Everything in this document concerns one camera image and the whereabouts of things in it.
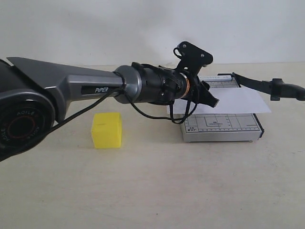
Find black cutter blade arm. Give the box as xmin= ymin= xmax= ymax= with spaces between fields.
xmin=232 ymin=73 xmax=305 ymax=101

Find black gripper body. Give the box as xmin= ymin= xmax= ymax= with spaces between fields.
xmin=183 ymin=71 xmax=209 ymax=103

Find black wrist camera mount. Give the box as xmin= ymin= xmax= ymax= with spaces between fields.
xmin=173 ymin=41 xmax=214 ymax=76

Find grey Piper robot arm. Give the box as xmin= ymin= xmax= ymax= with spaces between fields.
xmin=0 ymin=57 xmax=219 ymax=160

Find grey paper cutter base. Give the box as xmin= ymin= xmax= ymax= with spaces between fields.
xmin=180 ymin=73 xmax=264 ymax=142

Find white paper sheet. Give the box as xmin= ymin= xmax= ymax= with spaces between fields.
xmin=166 ymin=89 xmax=273 ymax=115

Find yellow cube block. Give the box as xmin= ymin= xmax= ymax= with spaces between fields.
xmin=91 ymin=112 xmax=122 ymax=149

